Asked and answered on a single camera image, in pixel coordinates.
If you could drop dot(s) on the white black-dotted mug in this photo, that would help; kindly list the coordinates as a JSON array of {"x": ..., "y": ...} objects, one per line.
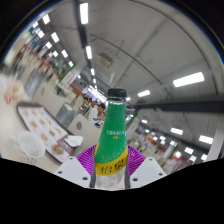
[{"x": 31, "y": 146}]

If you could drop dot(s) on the ceiling strip lights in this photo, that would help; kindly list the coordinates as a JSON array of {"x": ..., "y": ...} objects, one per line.
[{"x": 188, "y": 79}]

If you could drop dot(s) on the ceiling air conditioner unit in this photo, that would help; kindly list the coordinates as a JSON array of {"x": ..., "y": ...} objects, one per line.
[{"x": 106, "y": 60}]

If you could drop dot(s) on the person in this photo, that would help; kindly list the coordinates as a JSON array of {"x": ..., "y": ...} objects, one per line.
[{"x": 95, "y": 115}]

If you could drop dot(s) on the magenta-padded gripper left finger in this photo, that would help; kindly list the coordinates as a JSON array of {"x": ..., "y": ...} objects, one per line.
[{"x": 73, "y": 170}]

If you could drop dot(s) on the white paper napkin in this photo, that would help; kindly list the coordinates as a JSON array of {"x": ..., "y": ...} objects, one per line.
[{"x": 74, "y": 140}]

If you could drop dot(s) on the dark food tray with liner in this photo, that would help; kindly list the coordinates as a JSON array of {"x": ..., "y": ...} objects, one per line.
[{"x": 41, "y": 128}]

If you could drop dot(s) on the beige canteen chairs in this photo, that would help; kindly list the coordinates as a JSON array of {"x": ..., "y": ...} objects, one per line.
[{"x": 83, "y": 128}]

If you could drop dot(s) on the green-labelled clear drink bottle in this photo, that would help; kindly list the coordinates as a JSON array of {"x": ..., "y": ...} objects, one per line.
[{"x": 111, "y": 143}]

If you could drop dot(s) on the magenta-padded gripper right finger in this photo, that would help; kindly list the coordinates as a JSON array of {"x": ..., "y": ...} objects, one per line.
[{"x": 146, "y": 170}]

